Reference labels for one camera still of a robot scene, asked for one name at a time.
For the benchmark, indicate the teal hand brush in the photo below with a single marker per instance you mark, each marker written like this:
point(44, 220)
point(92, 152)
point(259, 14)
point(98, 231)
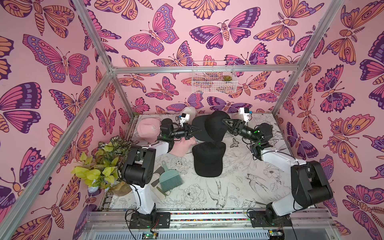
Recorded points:
point(170, 178)

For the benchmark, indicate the cream cap rear left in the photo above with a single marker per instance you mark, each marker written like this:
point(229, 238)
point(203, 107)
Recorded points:
point(190, 111)

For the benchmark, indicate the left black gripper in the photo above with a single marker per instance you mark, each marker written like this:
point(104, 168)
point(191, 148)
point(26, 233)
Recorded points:
point(188, 130)

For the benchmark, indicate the plain black cap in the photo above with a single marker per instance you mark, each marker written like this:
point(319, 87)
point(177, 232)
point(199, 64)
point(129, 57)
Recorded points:
point(208, 159)

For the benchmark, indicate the small succulent in basket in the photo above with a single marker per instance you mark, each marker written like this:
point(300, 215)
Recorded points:
point(227, 78)

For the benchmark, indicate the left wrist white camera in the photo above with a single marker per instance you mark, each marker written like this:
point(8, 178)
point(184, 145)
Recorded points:
point(183, 119)

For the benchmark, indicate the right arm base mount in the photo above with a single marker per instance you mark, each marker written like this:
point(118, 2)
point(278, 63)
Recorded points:
point(265, 219)

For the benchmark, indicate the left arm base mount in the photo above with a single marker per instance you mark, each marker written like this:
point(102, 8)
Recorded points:
point(150, 220)

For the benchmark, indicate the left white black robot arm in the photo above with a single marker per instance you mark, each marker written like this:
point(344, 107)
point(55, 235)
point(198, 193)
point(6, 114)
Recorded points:
point(159, 137)

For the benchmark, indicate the wrist white camera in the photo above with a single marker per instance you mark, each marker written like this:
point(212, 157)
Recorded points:
point(245, 114)
point(183, 119)

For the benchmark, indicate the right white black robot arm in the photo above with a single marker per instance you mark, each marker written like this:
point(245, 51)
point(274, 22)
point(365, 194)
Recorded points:
point(309, 184)

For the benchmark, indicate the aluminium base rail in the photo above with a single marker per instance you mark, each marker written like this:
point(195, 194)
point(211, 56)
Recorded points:
point(232, 224)

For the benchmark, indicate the plain pink cap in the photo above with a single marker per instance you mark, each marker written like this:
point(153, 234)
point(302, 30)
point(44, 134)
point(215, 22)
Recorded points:
point(182, 147)

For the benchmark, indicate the pink cap with logo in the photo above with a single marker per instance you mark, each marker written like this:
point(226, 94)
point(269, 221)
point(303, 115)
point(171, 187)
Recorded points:
point(149, 129)

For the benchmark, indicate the aluminium frame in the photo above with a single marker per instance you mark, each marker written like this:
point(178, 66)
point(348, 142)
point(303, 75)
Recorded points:
point(24, 203)

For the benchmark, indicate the clear plastic dustpan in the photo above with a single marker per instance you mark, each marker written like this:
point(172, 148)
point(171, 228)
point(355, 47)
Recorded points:
point(156, 186)

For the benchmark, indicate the potted green plant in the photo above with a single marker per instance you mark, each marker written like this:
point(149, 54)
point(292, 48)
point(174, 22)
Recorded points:
point(103, 170)

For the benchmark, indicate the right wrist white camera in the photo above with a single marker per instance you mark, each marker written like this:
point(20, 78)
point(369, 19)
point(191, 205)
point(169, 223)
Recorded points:
point(245, 114)

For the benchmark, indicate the white wire basket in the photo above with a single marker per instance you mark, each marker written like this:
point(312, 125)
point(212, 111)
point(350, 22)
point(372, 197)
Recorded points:
point(208, 79)

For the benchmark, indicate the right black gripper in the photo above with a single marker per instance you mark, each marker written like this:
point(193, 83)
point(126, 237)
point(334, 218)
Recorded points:
point(235, 127)

